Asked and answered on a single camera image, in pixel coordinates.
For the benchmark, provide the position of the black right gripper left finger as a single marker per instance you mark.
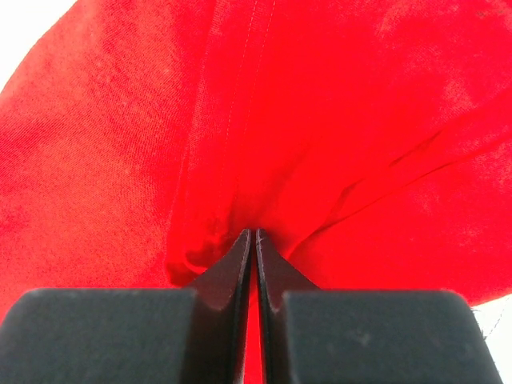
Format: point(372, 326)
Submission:
point(196, 334)

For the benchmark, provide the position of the floral patterned table mat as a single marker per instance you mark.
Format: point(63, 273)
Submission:
point(496, 340)

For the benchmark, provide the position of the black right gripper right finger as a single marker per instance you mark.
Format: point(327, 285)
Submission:
point(310, 335)

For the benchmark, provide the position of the red t shirt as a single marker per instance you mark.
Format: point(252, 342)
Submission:
point(257, 192)

